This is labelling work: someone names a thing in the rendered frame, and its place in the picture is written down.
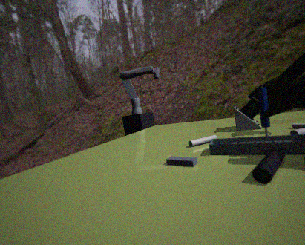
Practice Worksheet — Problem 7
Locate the blue stylus with grey tip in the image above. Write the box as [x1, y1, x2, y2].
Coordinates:
[258, 87, 270, 137]

